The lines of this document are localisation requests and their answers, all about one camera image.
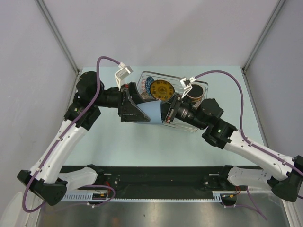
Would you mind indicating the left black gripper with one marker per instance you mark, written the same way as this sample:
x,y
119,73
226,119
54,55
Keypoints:
x,y
128,109

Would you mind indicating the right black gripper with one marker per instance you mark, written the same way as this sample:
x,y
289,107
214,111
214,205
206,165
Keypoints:
x,y
176,102

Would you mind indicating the steel wire dish rack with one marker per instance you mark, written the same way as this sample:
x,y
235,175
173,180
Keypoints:
x,y
184,118

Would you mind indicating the red and black mug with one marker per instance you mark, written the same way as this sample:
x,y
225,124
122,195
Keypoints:
x,y
195,96

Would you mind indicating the yellow patterned round plate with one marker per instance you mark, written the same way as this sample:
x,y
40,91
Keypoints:
x,y
162,90

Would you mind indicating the light blue plastic cup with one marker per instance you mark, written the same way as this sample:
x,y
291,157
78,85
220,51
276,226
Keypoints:
x,y
153,111

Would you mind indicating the blue triangle patterned bowl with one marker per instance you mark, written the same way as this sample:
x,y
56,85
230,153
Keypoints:
x,y
146,84

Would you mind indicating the red patterned white bowl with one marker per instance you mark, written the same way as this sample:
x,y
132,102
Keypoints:
x,y
145,95

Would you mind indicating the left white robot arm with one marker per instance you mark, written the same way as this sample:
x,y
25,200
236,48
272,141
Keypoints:
x,y
44,179

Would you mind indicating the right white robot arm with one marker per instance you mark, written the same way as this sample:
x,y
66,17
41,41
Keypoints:
x,y
280,173

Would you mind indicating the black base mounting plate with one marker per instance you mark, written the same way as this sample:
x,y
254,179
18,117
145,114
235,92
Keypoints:
x,y
165,183

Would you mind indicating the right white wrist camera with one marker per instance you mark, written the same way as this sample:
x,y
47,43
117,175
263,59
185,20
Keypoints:
x,y
187,85

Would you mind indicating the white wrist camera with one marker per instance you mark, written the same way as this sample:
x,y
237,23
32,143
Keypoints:
x,y
123,72
187,85

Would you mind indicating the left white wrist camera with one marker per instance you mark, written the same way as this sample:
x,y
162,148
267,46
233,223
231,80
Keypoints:
x,y
123,72

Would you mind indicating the left slotted cable duct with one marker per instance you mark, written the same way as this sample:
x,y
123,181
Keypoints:
x,y
86,196

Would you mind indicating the slotted cable duct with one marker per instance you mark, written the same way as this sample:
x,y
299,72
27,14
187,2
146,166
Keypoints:
x,y
227,196
86,196

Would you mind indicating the right slotted cable duct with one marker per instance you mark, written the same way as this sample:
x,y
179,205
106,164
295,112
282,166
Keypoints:
x,y
227,196

